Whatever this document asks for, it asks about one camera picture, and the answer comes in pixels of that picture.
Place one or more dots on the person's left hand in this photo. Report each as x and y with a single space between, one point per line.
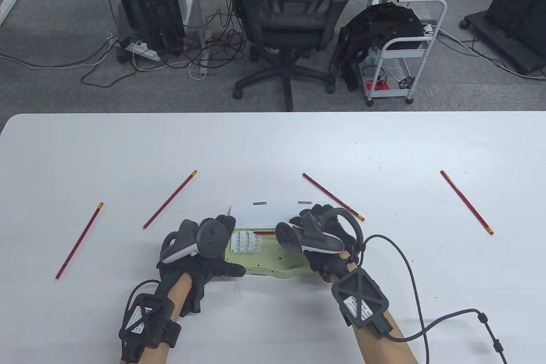
200 272

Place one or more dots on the person's right hand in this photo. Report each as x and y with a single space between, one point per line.
324 263

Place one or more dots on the green panda pencil case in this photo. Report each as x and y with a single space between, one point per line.
264 259

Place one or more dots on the red pencil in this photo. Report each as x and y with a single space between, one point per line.
467 202
169 199
266 233
79 241
324 190

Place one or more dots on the person's left forearm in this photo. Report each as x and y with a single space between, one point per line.
179 295

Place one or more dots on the person's right forearm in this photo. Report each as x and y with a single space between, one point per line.
384 351

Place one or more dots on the grey motion controller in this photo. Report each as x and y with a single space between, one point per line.
211 238
288 238

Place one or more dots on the red container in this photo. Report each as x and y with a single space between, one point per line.
379 84

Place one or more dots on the white rolling cart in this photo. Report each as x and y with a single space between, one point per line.
405 53

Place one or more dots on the white power strip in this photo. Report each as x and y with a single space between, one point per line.
145 51

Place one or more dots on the black mesh office chair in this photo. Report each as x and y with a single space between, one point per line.
290 18

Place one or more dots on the black backpack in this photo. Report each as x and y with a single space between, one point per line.
384 22

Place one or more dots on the black wheeled stand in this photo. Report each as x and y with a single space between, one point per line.
512 5

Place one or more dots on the white table foot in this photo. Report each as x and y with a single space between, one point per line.
7 5

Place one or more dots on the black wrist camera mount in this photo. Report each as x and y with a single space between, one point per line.
360 295
145 317

